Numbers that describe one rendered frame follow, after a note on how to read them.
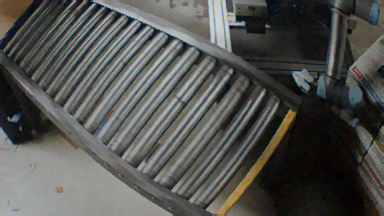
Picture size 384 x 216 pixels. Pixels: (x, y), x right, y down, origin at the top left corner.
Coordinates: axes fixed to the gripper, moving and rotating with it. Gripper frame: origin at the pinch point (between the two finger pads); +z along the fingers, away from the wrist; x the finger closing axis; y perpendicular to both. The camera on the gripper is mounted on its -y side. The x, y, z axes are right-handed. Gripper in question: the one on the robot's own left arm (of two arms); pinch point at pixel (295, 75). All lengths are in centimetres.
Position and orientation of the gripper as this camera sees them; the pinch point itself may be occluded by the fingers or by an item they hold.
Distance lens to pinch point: 189.5
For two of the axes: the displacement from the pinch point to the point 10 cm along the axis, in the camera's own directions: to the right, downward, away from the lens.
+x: -5.8, 7.3, -3.6
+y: -0.5, -4.7, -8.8
